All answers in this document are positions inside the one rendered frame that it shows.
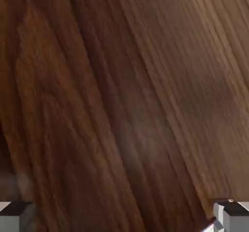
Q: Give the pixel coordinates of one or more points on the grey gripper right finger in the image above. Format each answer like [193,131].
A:
[231,218]

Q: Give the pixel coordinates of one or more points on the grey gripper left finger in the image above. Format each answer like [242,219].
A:
[13,216]

